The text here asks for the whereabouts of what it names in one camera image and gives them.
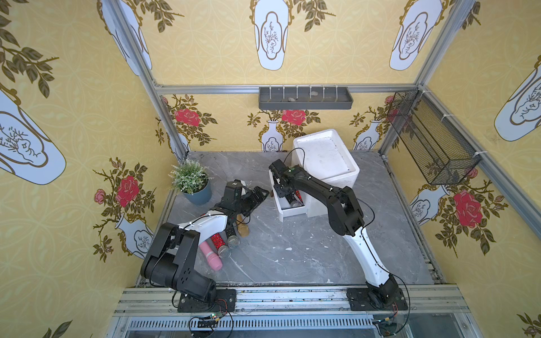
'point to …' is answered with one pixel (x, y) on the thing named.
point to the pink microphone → (213, 259)
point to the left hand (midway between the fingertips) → (263, 197)
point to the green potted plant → (190, 179)
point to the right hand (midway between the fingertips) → (279, 191)
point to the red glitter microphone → (224, 251)
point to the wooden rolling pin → (243, 228)
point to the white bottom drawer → (283, 208)
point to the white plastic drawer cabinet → (323, 155)
